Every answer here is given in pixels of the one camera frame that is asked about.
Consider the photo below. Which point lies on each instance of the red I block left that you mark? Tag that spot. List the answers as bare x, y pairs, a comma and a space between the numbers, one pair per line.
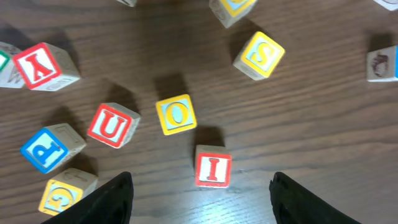
212, 166

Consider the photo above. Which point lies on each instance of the yellow block upper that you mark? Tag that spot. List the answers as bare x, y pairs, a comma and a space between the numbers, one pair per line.
229, 12

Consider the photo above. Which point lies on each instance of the green F block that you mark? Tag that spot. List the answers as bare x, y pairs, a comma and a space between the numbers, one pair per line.
10, 77

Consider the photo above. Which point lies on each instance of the yellow O block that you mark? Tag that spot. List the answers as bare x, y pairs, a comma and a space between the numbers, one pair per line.
176, 114

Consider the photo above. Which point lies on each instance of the blue X block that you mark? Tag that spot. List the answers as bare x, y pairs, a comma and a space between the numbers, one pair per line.
130, 3

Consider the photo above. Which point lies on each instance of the red I block right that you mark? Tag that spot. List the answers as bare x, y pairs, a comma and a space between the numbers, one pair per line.
391, 5

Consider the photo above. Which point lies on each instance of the blue T block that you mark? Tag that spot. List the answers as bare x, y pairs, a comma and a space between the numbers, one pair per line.
381, 65

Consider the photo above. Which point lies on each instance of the red i block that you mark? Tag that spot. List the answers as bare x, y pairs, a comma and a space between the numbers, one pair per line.
212, 166
391, 5

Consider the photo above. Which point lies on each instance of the blue P block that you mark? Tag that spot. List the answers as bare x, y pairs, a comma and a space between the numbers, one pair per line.
52, 146

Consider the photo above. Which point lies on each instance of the red Y block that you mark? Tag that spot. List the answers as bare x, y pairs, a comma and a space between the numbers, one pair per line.
45, 67

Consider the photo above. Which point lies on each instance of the red U block middle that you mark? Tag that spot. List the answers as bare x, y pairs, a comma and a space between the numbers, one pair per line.
113, 124

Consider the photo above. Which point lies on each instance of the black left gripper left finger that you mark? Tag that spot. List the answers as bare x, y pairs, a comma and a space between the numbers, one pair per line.
109, 204

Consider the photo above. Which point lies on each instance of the yellow block by P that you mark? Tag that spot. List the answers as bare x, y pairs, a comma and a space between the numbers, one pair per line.
66, 189

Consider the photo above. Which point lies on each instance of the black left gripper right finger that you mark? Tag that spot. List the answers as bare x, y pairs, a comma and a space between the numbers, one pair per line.
294, 204

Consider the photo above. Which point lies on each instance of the yellow block lower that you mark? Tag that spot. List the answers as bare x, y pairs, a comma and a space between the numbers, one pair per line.
259, 56

